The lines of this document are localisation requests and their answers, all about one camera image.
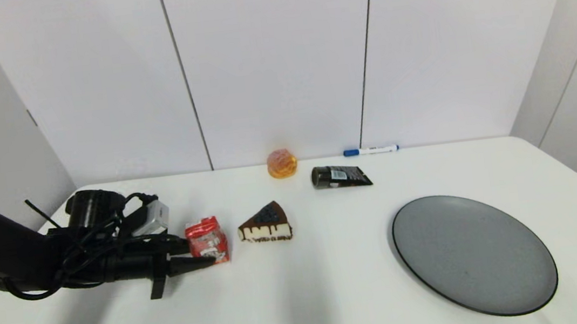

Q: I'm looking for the orange glazed pastry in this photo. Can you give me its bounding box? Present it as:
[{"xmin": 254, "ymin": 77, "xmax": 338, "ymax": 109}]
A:
[{"xmin": 266, "ymin": 148, "xmax": 300, "ymax": 180}]

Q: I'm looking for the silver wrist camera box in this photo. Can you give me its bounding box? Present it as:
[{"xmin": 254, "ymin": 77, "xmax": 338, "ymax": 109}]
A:
[{"xmin": 129, "ymin": 199, "xmax": 173, "ymax": 238}]

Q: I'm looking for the red milk carton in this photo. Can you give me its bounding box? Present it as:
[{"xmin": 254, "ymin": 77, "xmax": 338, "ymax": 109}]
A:
[{"xmin": 183, "ymin": 215, "xmax": 231, "ymax": 268}]

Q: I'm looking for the grey round plate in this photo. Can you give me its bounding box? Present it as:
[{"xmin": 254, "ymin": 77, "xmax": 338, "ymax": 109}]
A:
[{"xmin": 388, "ymin": 183, "xmax": 562, "ymax": 324}]

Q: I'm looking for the blue white marker pen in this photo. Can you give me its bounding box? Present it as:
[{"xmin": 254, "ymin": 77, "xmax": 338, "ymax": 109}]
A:
[{"xmin": 343, "ymin": 144, "xmax": 400, "ymax": 158}]

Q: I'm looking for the chocolate cake slice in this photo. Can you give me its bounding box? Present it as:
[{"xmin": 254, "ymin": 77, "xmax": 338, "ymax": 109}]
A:
[{"xmin": 235, "ymin": 199, "xmax": 294, "ymax": 246}]

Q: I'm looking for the black squeeze tube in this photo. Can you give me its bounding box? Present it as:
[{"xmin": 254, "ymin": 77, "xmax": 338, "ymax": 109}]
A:
[{"xmin": 310, "ymin": 161, "xmax": 373, "ymax": 193}]

